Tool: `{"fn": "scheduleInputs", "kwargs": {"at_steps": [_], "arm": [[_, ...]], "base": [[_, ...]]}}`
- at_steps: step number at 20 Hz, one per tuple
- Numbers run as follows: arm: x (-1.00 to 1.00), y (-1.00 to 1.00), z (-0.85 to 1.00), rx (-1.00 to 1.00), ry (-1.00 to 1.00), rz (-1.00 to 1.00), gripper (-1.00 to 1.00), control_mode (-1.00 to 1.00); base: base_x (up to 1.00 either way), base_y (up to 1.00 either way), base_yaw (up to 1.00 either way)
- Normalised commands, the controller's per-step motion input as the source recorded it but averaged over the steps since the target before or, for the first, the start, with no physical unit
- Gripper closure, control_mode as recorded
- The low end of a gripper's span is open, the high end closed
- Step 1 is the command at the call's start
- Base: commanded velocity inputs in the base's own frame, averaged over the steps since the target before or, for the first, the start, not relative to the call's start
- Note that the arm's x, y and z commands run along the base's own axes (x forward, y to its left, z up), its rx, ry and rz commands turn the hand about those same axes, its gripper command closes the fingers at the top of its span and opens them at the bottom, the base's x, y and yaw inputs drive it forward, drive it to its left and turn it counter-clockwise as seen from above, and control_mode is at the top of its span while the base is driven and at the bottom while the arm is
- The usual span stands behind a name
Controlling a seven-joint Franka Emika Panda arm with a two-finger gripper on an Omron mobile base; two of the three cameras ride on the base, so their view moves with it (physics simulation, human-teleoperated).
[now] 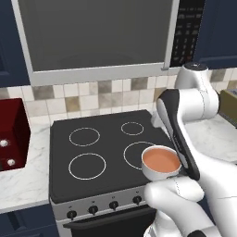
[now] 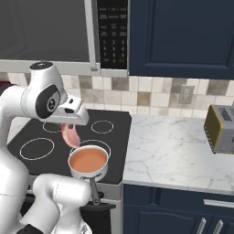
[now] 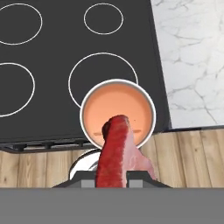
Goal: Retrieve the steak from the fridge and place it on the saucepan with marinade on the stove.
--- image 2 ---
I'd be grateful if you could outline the grey microwave door handle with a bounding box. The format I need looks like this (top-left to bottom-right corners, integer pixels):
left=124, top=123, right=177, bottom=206
left=83, top=0, right=101, bottom=72

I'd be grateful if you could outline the grey wall socket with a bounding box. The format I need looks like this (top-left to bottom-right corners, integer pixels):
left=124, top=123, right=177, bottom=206
left=178, top=84, right=196, bottom=105

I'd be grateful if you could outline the orange marinade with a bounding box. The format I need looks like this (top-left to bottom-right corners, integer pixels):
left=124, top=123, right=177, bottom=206
left=70, top=147, right=108, bottom=174

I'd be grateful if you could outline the navy drawer front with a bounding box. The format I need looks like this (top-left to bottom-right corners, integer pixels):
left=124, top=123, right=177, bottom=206
left=158, top=186, right=234, bottom=217

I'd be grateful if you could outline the black oven door handle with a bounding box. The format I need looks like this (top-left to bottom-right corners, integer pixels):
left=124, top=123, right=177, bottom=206
left=80, top=202, right=117, bottom=212

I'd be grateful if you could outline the navy wall cupboard door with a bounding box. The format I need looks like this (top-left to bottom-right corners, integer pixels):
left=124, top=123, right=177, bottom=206
left=129, top=0, right=234, bottom=81

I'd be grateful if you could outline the steel saucepan with black handle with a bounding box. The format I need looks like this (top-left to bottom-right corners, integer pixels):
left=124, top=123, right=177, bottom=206
left=67, top=144, right=111, bottom=207

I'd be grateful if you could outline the silver drawer handle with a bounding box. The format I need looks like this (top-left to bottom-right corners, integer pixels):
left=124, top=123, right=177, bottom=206
left=203, top=198, right=234, bottom=210

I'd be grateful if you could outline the steel microwave oven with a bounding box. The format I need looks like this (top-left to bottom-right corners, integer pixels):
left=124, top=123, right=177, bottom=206
left=0, top=0, right=131, bottom=78

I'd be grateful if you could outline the pink raw steak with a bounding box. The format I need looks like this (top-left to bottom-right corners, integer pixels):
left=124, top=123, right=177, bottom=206
left=60, top=122, right=82, bottom=150

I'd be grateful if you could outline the dark red object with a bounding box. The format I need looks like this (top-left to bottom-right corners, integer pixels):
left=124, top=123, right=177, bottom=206
left=0, top=80, right=14, bottom=96

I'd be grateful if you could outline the silver cupboard door handle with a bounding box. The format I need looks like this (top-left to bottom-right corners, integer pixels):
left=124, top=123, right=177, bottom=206
left=212, top=219, right=225, bottom=234
left=196, top=217, right=207, bottom=234

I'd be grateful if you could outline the black hob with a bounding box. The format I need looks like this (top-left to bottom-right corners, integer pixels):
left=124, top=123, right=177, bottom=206
left=6, top=108, right=133, bottom=186

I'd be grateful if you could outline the navy base cupboard door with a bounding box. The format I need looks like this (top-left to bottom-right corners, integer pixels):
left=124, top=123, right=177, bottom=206
left=123, top=206, right=212, bottom=234
left=210, top=214, right=234, bottom=234

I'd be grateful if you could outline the yellow and grey toaster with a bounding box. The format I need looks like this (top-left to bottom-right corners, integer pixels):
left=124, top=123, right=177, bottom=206
left=203, top=103, right=234, bottom=155

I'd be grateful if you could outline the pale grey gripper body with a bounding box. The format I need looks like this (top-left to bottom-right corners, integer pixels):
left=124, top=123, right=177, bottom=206
left=58, top=102, right=90, bottom=127

